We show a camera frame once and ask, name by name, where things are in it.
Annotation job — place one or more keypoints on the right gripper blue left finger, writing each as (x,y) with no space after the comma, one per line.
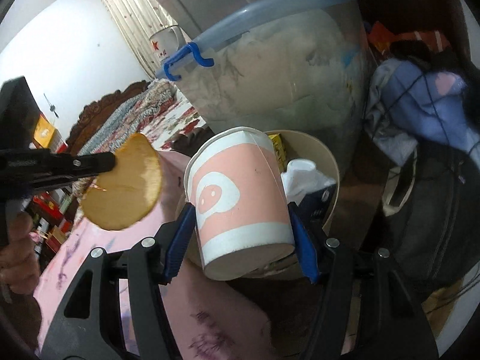
(183,230)

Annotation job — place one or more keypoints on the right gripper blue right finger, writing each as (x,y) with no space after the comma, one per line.
(305,250)

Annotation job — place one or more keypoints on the blue grey snack box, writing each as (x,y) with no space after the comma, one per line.
(314,209)

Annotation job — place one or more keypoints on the pink white paper cup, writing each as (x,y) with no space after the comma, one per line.
(242,220)

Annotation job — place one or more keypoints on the white paper wrapper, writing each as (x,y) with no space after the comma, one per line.
(302,177)

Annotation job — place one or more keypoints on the round beige trash bin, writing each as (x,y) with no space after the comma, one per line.
(249,214)

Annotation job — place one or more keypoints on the person's left hand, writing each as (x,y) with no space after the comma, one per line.
(20,270)

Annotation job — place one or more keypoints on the dark wooden headboard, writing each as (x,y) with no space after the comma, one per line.
(94,115)

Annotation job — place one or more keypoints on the pink printed bed sheet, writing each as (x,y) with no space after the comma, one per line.
(104,295)

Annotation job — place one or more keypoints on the folded patterned blanket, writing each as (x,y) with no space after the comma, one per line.
(133,116)

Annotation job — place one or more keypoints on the floral white red quilt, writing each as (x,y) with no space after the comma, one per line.
(176,116)

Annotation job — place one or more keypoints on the blue lavender clothes pile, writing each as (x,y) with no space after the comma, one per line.
(405,104)

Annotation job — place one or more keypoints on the white enamel star mug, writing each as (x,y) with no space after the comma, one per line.
(167,42)

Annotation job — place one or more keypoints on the beige patterned curtain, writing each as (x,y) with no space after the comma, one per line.
(137,21)

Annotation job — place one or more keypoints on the clear bin blue lid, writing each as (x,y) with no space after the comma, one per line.
(280,65)

